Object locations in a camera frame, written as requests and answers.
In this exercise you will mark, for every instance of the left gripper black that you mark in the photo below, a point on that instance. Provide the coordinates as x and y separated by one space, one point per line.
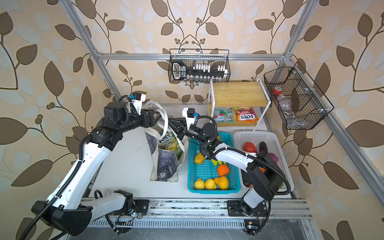
149 121

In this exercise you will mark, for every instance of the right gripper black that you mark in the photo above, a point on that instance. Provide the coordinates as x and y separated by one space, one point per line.
184 128

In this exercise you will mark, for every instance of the green snack bag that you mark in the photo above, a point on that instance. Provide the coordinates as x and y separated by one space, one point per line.
170 143

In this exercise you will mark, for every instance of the white fabric grocery bag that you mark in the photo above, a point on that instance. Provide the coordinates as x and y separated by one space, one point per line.
165 163

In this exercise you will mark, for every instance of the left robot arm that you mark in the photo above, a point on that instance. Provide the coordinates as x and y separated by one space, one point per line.
64 209

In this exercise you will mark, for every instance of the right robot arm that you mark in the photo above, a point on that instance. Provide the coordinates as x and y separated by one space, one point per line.
265 175

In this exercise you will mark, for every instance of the teal candy bag lower shelf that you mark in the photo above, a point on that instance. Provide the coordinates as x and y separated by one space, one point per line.
223 115

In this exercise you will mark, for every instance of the red Fox's candy bag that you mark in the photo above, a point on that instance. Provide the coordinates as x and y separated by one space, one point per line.
246 115

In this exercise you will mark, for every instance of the yellow mango fruit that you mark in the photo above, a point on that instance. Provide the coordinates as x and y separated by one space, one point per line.
199 159

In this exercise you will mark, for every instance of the orange fruit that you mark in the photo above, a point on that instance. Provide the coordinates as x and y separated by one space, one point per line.
223 170

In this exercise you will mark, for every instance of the red tomato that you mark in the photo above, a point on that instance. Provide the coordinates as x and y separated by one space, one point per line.
249 147

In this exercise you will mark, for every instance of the teal plastic basket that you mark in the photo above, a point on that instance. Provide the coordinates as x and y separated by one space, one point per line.
207 170

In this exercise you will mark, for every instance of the yellow lemon front left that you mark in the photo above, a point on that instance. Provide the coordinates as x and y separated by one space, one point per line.
199 184

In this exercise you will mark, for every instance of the black tool set in basket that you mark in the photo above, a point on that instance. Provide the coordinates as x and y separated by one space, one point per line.
180 71

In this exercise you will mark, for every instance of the yellow pear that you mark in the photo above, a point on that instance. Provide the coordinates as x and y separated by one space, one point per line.
222 182

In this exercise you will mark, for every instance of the purple eggplant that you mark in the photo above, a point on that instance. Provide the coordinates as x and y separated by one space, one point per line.
263 146

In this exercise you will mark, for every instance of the white plastic basket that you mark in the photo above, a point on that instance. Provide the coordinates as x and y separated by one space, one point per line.
273 145

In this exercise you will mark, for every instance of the purple onion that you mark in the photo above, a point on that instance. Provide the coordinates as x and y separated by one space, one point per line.
274 157

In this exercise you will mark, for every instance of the plastic bottle red cap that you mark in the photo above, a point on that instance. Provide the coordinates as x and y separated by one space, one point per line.
284 102

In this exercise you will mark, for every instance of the white wire shelf rack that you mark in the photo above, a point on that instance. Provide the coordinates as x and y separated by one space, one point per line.
240 94

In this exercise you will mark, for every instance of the black wire basket back wall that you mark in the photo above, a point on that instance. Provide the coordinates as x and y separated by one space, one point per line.
215 57

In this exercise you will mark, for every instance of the black wire basket wall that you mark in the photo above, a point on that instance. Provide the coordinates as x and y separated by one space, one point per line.
215 57
310 105

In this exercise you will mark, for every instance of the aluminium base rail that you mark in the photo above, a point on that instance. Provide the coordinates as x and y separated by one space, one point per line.
208 213

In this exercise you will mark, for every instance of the black wire basket right wall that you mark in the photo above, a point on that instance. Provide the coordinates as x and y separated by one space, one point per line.
310 105

